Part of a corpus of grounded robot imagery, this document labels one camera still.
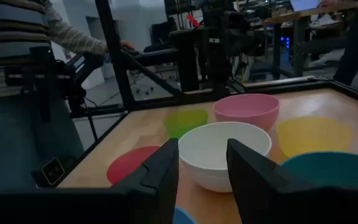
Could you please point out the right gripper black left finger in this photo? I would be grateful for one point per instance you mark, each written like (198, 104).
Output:
(163, 174)

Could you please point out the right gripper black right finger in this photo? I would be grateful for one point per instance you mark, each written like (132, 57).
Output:
(247, 177)

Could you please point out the blue plastic bowl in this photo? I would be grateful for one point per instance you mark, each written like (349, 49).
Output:
(182, 219)

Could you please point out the pink plastic bowl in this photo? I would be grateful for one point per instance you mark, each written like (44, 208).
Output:
(247, 109)

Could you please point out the yellow plastic bowl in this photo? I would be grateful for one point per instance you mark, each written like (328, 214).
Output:
(312, 133)

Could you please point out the teal plastic bowl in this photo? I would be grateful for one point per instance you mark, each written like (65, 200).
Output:
(337, 171)

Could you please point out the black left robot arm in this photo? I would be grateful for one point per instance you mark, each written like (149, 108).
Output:
(188, 62)

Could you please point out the magenta plastic cup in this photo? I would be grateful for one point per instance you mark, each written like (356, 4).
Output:
(126, 165)

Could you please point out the white plastic bowl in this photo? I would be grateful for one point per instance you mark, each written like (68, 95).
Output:
(216, 146)

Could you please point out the green plastic cup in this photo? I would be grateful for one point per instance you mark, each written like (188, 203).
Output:
(185, 121)

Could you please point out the black square device with lens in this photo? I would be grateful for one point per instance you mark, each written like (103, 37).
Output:
(53, 171)

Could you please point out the person's hand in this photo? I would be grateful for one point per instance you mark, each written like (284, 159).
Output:
(126, 46)

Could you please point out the device with blue lights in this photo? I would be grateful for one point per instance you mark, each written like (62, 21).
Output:
(285, 42)

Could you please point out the wooden workbench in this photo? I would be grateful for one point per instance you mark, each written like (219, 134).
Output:
(300, 31)

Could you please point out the red tool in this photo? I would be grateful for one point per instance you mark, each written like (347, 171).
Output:
(193, 20)

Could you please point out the person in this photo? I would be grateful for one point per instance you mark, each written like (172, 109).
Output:
(11, 31)
(353, 46)

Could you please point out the laptop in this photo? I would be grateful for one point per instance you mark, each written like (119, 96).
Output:
(303, 4)

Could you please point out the black frame post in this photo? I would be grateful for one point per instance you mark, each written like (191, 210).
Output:
(113, 56)

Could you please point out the black table edge frame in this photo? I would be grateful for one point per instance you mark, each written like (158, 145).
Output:
(353, 93)

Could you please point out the black camera on mount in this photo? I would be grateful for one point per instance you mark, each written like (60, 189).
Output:
(82, 65)

